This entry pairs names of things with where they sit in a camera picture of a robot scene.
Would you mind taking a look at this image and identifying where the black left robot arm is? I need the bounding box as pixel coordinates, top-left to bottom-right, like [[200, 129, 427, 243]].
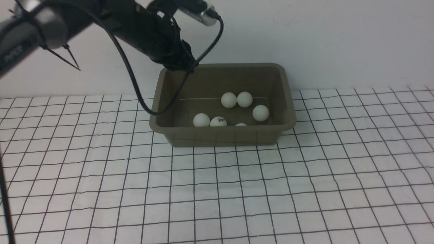
[[1, 0, 195, 76]]

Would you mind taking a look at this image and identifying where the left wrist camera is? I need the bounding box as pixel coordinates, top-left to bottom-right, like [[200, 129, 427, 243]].
[[146, 0, 217, 26]]

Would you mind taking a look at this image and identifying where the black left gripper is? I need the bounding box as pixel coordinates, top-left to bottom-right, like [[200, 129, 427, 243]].
[[135, 10, 196, 72]]

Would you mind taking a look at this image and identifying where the black left camera cable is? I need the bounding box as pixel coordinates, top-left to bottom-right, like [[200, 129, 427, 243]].
[[0, 0, 224, 244]]

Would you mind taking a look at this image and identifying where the white grid-pattern tablecloth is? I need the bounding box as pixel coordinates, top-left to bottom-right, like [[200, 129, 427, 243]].
[[0, 87, 434, 244]]

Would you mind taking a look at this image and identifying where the olive green plastic bin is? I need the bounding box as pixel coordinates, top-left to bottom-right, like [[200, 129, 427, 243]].
[[149, 63, 297, 148]]

